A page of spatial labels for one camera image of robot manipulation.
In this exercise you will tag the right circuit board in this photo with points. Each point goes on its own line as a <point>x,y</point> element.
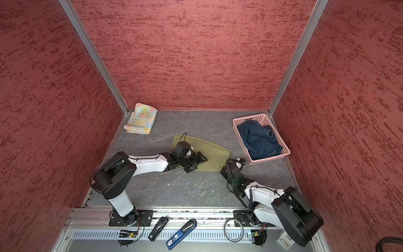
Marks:
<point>258,237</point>

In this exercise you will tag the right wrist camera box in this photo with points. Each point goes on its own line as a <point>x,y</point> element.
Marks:
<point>241,163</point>

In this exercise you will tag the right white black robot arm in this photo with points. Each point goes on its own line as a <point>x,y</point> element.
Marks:
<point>287,209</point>

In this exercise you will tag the blue black stapler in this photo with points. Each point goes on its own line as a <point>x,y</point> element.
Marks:
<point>181,234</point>

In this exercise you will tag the floral pastel skirt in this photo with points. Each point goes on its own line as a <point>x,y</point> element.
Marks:
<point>141,119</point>

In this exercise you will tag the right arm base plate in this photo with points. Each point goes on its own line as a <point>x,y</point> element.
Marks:
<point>250,218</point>

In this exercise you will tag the grey plastic holder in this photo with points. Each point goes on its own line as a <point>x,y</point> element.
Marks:
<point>285,241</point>

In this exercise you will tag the dark blue skirt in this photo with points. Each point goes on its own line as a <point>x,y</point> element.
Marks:
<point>260,141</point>

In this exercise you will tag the olive green skirt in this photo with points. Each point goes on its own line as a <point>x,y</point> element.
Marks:
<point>216,154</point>

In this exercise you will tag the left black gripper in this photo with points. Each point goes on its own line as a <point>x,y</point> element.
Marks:
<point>195,162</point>

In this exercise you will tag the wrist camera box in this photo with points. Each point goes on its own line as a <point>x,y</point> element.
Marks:
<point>241,163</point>
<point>183,149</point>

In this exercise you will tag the circuit board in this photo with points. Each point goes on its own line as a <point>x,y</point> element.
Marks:
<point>128,234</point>
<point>258,237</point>

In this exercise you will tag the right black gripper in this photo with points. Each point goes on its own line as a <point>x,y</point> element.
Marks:
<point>223,172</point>

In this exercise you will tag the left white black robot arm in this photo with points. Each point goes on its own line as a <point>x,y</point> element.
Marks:
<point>111,178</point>

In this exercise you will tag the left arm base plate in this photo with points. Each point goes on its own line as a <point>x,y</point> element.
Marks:
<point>144,217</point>

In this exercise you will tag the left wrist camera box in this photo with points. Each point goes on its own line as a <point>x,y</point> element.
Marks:
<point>183,149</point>

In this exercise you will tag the pink plastic basket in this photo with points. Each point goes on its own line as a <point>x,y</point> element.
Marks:
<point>264,121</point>

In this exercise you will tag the left circuit board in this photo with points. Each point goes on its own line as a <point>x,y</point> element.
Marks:
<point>128,234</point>

